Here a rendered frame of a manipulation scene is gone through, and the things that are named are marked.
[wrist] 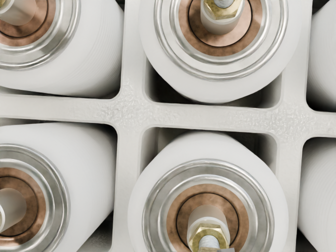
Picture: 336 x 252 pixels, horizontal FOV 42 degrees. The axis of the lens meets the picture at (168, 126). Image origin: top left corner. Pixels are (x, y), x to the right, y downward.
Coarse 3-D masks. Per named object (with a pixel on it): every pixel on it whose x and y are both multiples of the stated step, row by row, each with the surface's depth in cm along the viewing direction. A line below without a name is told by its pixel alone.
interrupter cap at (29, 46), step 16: (48, 0) 25; (64, 0) 25; (80, 0) 25; (48, 16) 25; (64, 16) 25; (0, 32) 26; (16, 32) 26; (32, 32) 26; (48, 32) 25; (64, 32) 25; (0, 48) 26; (16, 48) 26; (32, 48) 25; (48, 48) 25; (64, 48) 26; (0, 64) 26; (16, 64) 25; (32, 64) 25
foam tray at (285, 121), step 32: (128, 0) 32; (320, 0) 39; (128, 32) 32; (128, 64) 33; (288, 64) 32; (0, 96) 33; (32, 96) 33; (64, 96) 44; (128, 96) 33; (160, 96) 43; (256, 96) 43; (288, 96) 32; (128, 128) 33; (160, 128) 44; (192, 128) 32; (224, 128) 32; (256, 128) 32; (288, 128) 32; (320, 128) 32; (128, 160) 33; (288, 160) 32; (128, 192) 33; (288, 192) 32; (288, 224) 32
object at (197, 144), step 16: (176, 144) 27; (192, 144) 26; (208, 144) 26; (224, 144) 26; (240, 144) 30; (160, 160) 26; (176, 160) 25; (240, 160) 25; (256, 160) 26; (144, 176) 26; (160, 176) 25; (256, 176) 25; (272, 176) 26; (144, 192) 26; (272, 192) 25; (128, 208) 26; (272, 208) 25; (128, 224) 26
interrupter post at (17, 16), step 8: (8, 0) 23; (16, 0) 23; (24, 0) 24; (32, 0) 25; (0, 8) 23; (8, 8) 23; (16, 8) 23; (24, 8) 24; (32, 8) 25; (0, 16) 23; (8, 16) 24; (16, 16) 24; (24, 16) 25; (32, 16) 26; (16, 24) 26
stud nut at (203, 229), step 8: (200, 224) 22; (208, 224) 22; (216, 224) 22; (200, 232) 21; (208, 232) 21; (216, 232) 21; (192, 240) 21; (224, 240) 21; (192, 248) 21; (224, 248) 21
